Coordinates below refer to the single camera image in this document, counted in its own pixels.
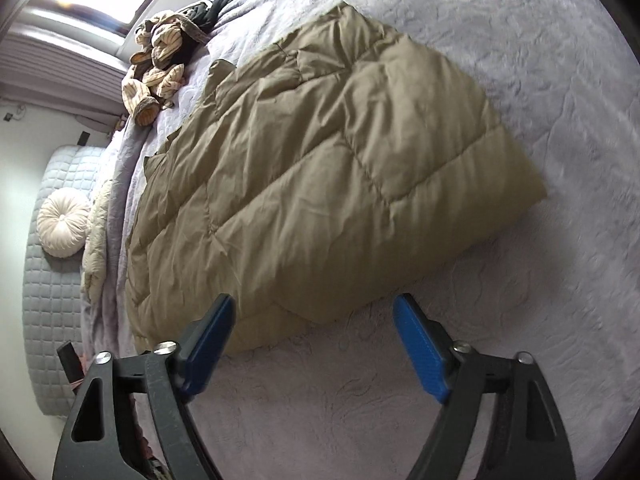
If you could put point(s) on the lavender bedspread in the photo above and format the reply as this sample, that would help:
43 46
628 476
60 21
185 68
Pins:
475 310

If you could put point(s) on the black garment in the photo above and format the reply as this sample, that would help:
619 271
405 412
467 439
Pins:
205 12

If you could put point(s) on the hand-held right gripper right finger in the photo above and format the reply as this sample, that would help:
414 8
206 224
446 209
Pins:
420 347

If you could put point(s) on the cream striped garment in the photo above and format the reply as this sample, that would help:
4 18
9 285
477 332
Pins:
160 67

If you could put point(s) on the khaki puffer jacket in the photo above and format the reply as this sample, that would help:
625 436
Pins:
320 180

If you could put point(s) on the cream fleece garment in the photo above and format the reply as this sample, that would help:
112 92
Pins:
97 250

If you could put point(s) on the round cream cushion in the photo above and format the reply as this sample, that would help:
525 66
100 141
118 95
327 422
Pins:
62 227

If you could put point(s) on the grey quilted headboard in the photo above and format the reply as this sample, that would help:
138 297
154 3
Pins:
50 310

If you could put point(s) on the grey curtain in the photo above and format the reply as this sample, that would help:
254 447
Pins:
55 67

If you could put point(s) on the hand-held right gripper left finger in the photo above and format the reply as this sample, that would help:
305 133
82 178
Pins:
210 344

